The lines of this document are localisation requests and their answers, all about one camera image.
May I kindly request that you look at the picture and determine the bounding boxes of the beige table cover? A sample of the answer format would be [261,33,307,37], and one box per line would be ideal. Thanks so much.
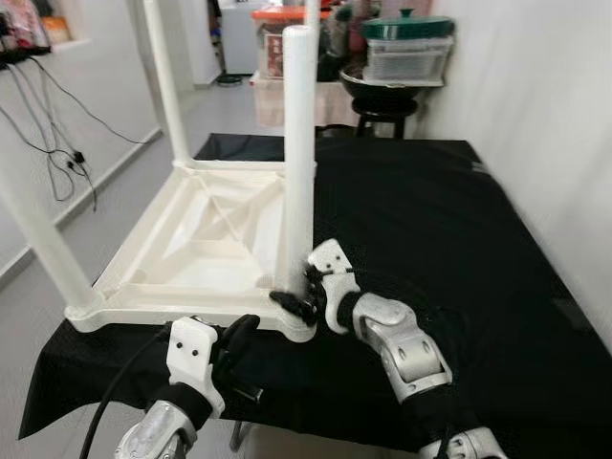
[250,76,361,131]

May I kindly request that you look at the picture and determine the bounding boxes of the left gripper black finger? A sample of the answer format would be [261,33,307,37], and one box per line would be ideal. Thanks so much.
[217,314,262,370]

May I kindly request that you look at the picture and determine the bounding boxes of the black bag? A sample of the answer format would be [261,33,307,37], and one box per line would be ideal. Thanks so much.
[320,4,370,83]

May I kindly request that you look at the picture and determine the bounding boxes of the white appliance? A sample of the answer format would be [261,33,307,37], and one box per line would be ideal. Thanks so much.
[217,0,262,77]

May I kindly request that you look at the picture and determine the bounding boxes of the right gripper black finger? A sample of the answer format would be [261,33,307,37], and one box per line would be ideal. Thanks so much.
[270,289,317,325]

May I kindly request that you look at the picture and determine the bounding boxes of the black wall cable with plug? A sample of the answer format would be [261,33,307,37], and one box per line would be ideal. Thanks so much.
[0,65,99,213]

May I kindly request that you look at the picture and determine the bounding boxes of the cream plastic table top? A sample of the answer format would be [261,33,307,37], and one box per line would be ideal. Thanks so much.
[65,158,319,343]

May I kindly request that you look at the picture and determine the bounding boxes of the clear storage box green lid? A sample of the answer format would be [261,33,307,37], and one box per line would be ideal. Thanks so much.
[361,9,456,85]

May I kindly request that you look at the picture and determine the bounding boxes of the black round stool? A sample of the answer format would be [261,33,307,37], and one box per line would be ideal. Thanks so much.
[353,99,421,141]

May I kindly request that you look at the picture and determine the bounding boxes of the black tablecloth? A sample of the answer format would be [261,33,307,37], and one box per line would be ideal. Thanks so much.
[19,132,612,458]

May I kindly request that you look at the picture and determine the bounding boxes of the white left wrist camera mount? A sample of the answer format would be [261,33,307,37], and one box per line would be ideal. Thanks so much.
[164,317,227,415]

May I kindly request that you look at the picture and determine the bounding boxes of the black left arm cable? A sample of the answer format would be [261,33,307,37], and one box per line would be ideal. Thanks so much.
[78,328,173,459]

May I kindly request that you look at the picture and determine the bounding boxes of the grey metal folding table frame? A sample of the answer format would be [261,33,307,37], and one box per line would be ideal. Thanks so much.
[229,419,252,453]

